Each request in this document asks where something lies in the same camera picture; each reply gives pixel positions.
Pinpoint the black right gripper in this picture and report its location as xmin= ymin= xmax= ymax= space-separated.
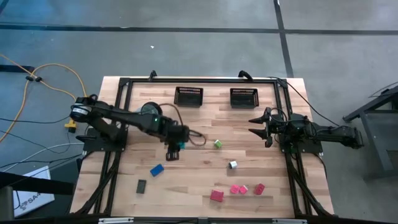
xmin=248 ymin=107 xmax=292 ymax=149

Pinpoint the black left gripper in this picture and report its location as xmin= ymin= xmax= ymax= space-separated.
xmin=161 ymin=123 xmax=191 ymax=161

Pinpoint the blue rectangular block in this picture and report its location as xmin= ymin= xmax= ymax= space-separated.
xmin=149 ymin=163 xmax=165 ymax=177

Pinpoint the large red charger block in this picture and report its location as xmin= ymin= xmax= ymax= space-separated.
xmin=210 ymin=189 xmax=225 ymax=203

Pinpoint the black mesh basket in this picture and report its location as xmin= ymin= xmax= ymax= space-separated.
xmin=229 ymin=88 xmax=260 ymax=110
xmin=174 ymin=86 xmax=205 ymax=108

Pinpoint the grey metal cart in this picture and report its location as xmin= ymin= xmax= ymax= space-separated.
xmin=341 ymin=81 xmax=398 ymax=181

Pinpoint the black beam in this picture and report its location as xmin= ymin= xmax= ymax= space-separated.
xmin=0 ymin=170 xmax=75 ymax=197

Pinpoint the white printed box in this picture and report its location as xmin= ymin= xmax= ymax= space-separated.
xmin=12 ymin=166 xmax=56 ymax=218

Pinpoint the thin dark wrist cable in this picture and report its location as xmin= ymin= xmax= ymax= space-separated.
xmin=160 ymin=103 xmax=207 ymax=147

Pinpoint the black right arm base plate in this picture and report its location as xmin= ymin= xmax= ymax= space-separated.
xmin=279 ymin=139 xmax=324 ymax=155

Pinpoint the black aluminium table frame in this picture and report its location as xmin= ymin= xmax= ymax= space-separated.
xmin=70 ymin=70 xmax=335 ymax=218

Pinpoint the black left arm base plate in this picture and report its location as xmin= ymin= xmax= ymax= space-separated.
xmin=76 ymin=127 xmax=129 ymax=152

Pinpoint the silver metal bracket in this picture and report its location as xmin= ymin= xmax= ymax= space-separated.
xmin=272 ymin=218 xmax=308 ymax=224
xmin=98 ymin=217 xmax=134 ymax=224

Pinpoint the yellow extension cable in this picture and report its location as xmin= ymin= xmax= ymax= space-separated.
xmin=0 ymin=53 xmax=90 ymax=144

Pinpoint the white floor cable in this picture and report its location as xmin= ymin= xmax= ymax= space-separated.
xmin=0 ymin=142 xmax=85 ymax=174

